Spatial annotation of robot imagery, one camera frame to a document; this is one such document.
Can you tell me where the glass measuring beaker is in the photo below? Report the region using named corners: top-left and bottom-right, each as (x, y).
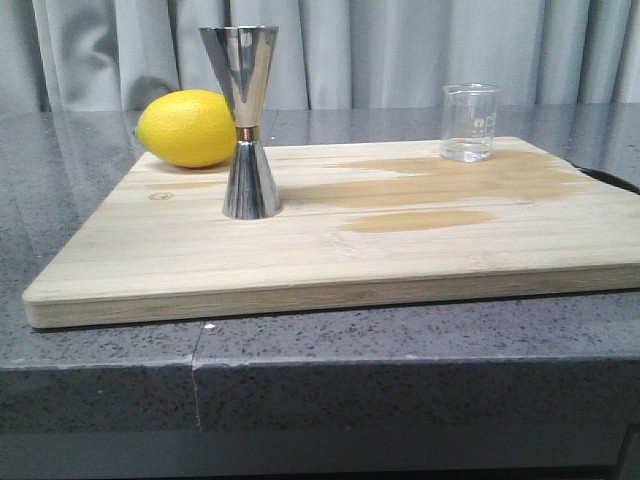
top-left (440, 83), bottom-right (501, 163)

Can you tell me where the wooden cutting board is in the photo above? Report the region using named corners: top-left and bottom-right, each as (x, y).
top-left (23, 137), bottom-right (639, 328)

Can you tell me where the yellow lemon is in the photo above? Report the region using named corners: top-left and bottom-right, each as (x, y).
top-left (135, 89), bottom-right (236, 168)

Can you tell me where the steel double jigger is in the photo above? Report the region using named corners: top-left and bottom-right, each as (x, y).
top-left (199, 26), bottom-right (281, 220)

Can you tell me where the grey curtain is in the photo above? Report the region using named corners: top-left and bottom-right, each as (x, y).
top-left (1, 1), bottom-right (639, 116)

